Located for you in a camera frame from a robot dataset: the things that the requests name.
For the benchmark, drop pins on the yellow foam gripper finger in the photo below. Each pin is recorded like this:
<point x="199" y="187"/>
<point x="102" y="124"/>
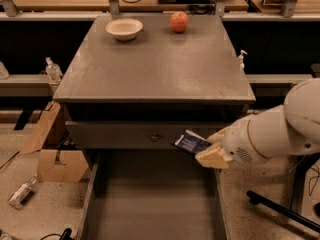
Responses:
<point x="214" y="157"/>
<point x="217" y="136"/>

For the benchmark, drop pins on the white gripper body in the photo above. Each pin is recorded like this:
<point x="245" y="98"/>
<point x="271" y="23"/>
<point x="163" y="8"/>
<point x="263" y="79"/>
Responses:
<point x="237" y="143"/>

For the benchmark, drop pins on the blue rxbar blueberry packet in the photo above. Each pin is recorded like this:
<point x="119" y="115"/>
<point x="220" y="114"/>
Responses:
<point x="190" y="142"/>

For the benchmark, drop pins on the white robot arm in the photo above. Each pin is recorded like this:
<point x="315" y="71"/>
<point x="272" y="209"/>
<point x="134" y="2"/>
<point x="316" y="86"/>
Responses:
<point x="292" y="128"/>

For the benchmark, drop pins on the round metal drawer knob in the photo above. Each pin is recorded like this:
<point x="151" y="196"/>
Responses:
<point x="154" y="137"/>

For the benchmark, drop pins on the open grey middle drawer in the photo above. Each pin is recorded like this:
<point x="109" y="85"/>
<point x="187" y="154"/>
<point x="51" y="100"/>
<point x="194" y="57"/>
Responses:
<point x="152" y="195"/>

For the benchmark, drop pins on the grey drawer cabinet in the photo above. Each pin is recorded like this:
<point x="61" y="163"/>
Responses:
<point x="158" y="76"/>

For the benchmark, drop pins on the grey top drawer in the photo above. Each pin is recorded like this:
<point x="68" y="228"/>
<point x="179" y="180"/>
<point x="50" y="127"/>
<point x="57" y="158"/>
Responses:
<point x="134" y="134"/>

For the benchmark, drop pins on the black chair base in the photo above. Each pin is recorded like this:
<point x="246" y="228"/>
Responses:
<point x="297" y="193"/>

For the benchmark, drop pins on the white pump bottle right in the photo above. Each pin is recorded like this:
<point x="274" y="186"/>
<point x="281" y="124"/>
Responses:
<point x="241" y="57"/>

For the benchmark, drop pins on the red apple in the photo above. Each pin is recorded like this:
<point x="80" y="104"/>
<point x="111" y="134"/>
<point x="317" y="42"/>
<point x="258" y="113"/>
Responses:
<point x="179" y="22"/>

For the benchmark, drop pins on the white paper bowl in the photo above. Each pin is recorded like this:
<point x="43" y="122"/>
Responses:
<point x="124" y="29"/>

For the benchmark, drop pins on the brown cardboard box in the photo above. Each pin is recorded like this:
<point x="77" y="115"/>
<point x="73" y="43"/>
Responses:
<point x="54" y="163"/>

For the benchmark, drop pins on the clear sanitizer bottle left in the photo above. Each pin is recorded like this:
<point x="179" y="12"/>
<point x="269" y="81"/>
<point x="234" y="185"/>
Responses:
<point x="53" y="70"/>

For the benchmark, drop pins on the plastic bottle on floor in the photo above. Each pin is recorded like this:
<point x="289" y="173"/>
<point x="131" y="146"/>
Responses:
<point x="22" y="192"/>

